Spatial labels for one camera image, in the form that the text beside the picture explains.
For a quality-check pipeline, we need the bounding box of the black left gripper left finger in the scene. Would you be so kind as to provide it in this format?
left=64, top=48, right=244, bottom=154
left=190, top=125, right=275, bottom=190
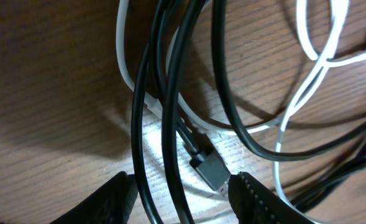
left=53, top=171, right=138, bottom=224

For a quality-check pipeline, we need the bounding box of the black USB cable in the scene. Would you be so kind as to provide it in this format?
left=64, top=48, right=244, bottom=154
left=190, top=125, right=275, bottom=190
left=130, top=0, right=366, bottom=224

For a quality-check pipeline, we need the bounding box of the white USB cable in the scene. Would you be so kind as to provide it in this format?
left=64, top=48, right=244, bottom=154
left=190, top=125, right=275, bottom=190
left=115, top=0, right=366, bottom=224

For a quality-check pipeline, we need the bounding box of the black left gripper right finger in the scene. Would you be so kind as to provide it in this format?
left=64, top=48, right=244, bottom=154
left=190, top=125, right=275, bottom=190
left=228, top=172, right=312, bottom=224

